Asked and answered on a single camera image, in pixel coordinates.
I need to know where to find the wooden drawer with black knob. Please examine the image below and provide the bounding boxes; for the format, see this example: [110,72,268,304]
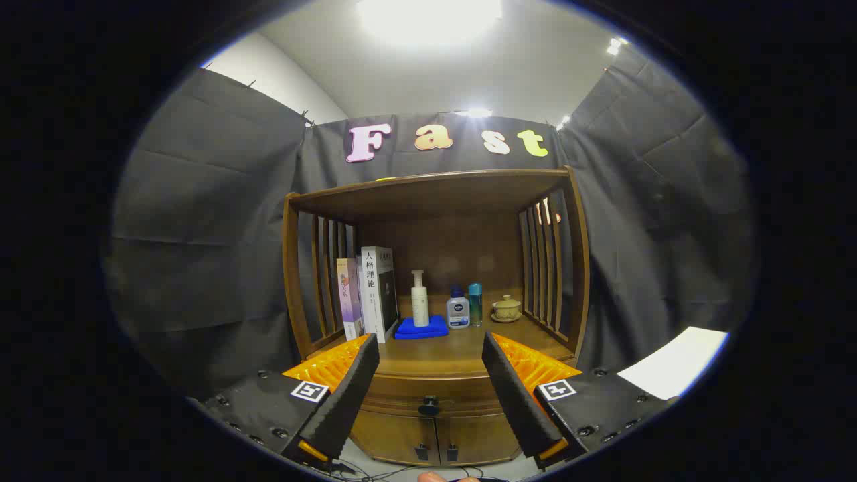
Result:
[358,372,513,417]

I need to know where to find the purple paperback book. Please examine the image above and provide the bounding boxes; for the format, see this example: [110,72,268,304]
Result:
[336,258,366,342]

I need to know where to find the blue folded cloth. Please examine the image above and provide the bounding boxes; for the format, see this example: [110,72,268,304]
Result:
[394,315,450,340]

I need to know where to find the black backdrop cloth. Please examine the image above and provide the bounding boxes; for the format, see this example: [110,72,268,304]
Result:
[100,44,757,402]

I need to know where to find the white pump bottle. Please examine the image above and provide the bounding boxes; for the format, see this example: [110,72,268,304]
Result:
[411,270,430,327]

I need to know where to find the white bottle with blue cap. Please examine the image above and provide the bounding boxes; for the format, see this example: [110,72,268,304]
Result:
[447,287,471,329]

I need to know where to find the white and black book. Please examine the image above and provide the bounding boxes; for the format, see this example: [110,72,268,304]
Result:
[360,246,400,343]

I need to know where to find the white flat panel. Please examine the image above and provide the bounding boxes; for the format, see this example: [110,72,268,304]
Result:
[616,326,729,401]

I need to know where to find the wooden cabinet door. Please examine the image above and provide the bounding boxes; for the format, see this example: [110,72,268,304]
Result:
[349,408,439,467]
[435,412,523,466]

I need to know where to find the floor cables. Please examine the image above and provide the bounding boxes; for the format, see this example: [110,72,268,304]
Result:
[321,461,483,482]

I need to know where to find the ceiling light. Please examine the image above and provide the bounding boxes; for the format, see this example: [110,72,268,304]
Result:
[355,0,503,48]

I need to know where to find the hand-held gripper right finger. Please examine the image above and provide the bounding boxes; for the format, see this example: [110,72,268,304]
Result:
[482,331,677,469]

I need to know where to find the brown wooden cabinet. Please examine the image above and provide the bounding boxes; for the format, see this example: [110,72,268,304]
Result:
[281,166,591,468]

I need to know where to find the wooden countertop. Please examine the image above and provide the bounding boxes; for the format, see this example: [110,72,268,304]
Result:
[308,291,576,379]

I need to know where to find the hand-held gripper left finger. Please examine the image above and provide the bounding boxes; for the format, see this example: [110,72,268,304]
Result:
[194,333,380,469]

